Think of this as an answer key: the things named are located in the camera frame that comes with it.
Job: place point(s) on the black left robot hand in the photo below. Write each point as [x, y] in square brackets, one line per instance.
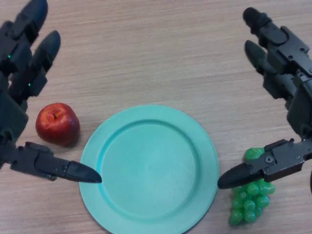
[14, 61]

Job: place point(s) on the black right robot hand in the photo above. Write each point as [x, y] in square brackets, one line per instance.
[299, 102]

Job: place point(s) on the green grapes bunch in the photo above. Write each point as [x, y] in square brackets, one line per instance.
[249, 204]

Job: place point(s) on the teal round plate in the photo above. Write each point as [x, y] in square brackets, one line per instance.
[151, 165]

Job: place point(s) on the red apple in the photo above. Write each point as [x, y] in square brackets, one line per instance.
[57, 124]

